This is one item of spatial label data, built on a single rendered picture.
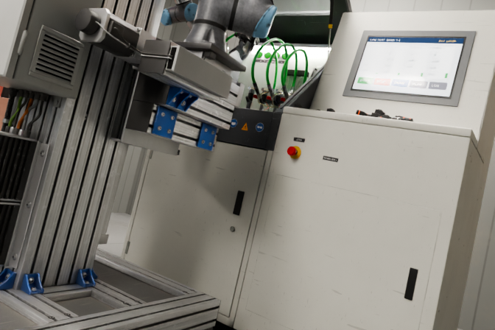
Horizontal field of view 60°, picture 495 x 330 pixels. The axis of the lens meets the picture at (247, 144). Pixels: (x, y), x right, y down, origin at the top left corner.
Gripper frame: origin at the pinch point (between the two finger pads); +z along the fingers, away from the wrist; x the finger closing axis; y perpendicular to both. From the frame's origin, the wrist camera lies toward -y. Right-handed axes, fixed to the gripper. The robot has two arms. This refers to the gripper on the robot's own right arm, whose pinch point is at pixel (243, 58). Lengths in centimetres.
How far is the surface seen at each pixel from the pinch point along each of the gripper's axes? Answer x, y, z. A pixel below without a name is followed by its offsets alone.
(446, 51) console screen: 88, -16, -13
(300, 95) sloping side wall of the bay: 36.6, 2.3, 16.1
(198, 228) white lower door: 9, 15, 83
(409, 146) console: 89, 15, 33
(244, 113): 18.3, 15.0, 29.4
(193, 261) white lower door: 10, 15, 96
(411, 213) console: 93, 15, 55
